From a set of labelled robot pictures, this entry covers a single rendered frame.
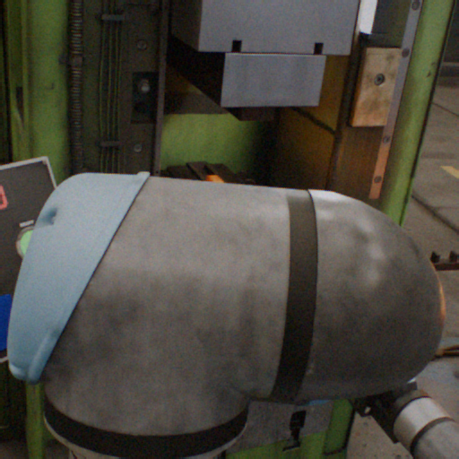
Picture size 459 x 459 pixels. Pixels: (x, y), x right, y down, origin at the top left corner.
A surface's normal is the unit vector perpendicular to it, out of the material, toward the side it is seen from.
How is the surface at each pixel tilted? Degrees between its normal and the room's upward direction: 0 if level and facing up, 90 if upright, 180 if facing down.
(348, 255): 37
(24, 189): 60
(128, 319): 74
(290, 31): 90
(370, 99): 90
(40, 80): 90
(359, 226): 24
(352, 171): 90
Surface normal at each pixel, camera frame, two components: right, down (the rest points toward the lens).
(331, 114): -0.92, 0.08
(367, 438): 0.10, -0.89
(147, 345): 0.04, 0.18
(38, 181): 0.68, -0.13
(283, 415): 0.37, 0.44
